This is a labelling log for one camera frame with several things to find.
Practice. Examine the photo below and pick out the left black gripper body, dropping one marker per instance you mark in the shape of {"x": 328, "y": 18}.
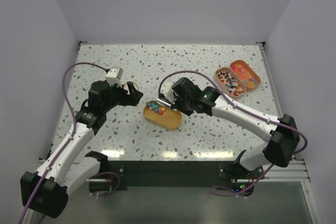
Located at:
{"x": 117, "y": 96}

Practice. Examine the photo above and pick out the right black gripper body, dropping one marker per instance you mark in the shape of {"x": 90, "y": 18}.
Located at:
{"x": 183, "y": 105}

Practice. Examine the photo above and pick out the metal scoop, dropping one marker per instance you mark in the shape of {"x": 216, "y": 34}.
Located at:
{"x": 165, "y": 103}

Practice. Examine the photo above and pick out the yellow tray of star candies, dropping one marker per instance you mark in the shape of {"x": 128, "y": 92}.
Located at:
{"x": 161, "y": 116}

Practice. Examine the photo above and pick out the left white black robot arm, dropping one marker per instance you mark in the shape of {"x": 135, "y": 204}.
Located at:
{"x": 48, "y": 189}

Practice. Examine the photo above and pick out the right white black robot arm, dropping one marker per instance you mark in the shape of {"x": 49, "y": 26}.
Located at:
{"x": 279, "y": 136}

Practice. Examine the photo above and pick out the orange tray of gummy candies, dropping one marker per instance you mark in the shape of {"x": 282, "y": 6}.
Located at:
{"x": 246, "y": 74}

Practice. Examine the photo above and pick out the round wooden jar lid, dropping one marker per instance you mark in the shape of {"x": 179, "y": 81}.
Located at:
{"x": 130, "y": 87}

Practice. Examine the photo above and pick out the pink tray of lollipops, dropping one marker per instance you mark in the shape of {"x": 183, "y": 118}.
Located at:
{"x": 229, "y": 83}

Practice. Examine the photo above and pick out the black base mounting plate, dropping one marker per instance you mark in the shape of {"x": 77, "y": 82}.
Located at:
{"x": 125, "y": 174}

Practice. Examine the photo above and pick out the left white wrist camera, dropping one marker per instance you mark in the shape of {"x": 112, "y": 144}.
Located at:
{"x": 113, "y": 76}

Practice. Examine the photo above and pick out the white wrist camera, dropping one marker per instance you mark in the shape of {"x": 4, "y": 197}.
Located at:
{"x": 168, "y": 92}
{"x": 113, "y": 76}

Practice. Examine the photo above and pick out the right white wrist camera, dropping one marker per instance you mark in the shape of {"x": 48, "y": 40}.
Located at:
{"x": 168, "y": 92}

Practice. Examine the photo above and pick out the aluminium frame rail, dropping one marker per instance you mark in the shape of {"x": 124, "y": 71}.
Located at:
{"x": 294, "y": 172}

